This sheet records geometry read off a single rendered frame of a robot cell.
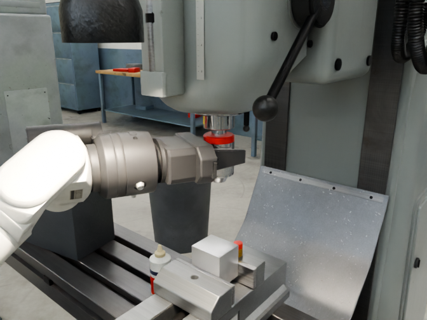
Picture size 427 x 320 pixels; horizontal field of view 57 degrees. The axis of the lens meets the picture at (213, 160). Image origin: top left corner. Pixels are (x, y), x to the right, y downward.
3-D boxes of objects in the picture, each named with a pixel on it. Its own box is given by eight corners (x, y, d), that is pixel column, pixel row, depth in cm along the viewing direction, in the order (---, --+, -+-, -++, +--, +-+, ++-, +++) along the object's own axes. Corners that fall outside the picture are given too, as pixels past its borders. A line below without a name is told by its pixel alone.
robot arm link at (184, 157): (218, 134, 52) (129, 143, 47) (217, 202, 55) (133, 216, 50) (184, 118, 63) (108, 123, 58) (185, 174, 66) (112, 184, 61)
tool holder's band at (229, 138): (208, 145, 57) (208, 138, 56) (200, 138, 61) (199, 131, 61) (238, 143, 58) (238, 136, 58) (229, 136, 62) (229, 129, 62)
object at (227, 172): (208, 180, 58) (208, 145, 57) (200, 169, 63) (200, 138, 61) (237, 176, 60) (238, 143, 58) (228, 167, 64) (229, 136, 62)
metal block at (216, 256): (219, 290, 64) (219, 258, 62) (191, 276, 67) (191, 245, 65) (237, 275, 67) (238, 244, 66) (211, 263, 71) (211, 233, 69)
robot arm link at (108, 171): (131, 180, 49) (32, 193, 44) (121, 210, 58) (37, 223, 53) (115, 104, 53) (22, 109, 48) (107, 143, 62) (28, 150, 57)
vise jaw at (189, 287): (211, 326, 58) (210, 303, 56) (153, 293, 65) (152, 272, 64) (234, 305, 62) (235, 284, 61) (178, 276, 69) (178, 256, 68)
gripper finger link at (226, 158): (243, 165, 60) (205, 170, 57) (243, 145, 59) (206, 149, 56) (248, 168, 58) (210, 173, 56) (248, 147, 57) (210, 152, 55)
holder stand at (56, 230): (77, 261, 87) (67, 177, 81) (14, 238, 97) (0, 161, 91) (115, 239, 97) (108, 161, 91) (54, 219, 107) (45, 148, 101)
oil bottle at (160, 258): (161, 305, 73) (159, 253, 70) (147, 296, 75) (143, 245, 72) (176, 294, 76) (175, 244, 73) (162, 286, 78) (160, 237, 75)
